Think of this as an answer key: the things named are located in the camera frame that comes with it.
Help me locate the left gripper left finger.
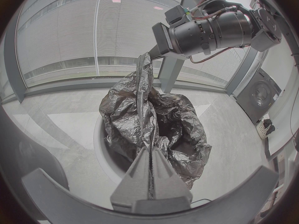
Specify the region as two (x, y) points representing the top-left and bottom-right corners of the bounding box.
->
(110, 147), (152, 216)

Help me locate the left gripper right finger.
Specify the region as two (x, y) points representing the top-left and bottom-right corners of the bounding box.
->
(151, 147), (193, 216)

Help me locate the black plastic bag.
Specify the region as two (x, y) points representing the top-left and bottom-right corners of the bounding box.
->
(99, 52), (212, 191)

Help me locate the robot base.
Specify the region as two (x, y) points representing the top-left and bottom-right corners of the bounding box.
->
(253, 85), (299, 220)

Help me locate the white trash bin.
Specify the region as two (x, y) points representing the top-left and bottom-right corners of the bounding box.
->
(93, 116), (131, 186)

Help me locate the grey washing machine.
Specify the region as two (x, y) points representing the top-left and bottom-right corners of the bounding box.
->
(235, 67), (282, 125)

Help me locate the white perforated basket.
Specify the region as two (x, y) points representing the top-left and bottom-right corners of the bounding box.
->
(256, 119), (275, 139)

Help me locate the window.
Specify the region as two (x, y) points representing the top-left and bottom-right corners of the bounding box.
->
(1, 0), (297, 103)

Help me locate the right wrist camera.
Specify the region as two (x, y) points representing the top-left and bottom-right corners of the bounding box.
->
(164, 5), (190, 26)

